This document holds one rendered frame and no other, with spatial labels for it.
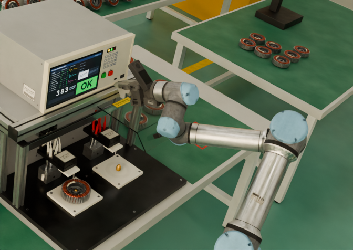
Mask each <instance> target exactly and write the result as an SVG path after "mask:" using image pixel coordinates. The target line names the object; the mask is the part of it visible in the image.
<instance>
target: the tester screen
mask: <svg viewBox="0 0 353 250"><path fill-rule="evenodd" d="M100 60H101V53H98V54H95V55H92V56H90V57H87V58H84V59H81V60H78V61H75V62H72V63H69V64H66V65H64V66H61V67H58V68H55V69H52V70H51V73H50V82H49V92H48V101H47V108H48V107H50V106H52V105H55V104H57V103H60V102H62V101H64V100H67V99H69V98H72V97H74V96H77V95H79V94H81V93H84V92H86V91H89V90H91V89H94V88H96V87H93V88H91V89H89V90H86V91H84V92H81V93H79V94H76V89H77V83H79V82H82V81H84V80H87V79H89V78H92V77H94V76H97V75H98V73H96V74H93V75H91V76H88V77H85V78H83V79H80V80H78V76H79V73H80V72H83V71H86V70H88V69H91V68H94V67H97V66H100ZM98 72H99V70H98ZM68 86H69V89H68V92H67V93H64V94H62V95H59V96H56V91H57V90H61V89H63V88H66V87H68ZM73 91H74V95H72V96H69V97H67V98H65V99H62V100H60V101H57V102H54V103H52V104H49V105H48V103H49V101H51V100H53V99H56V98H58V97H61V96H63V95H66V94H68V93H70V92H73Z"/></svg>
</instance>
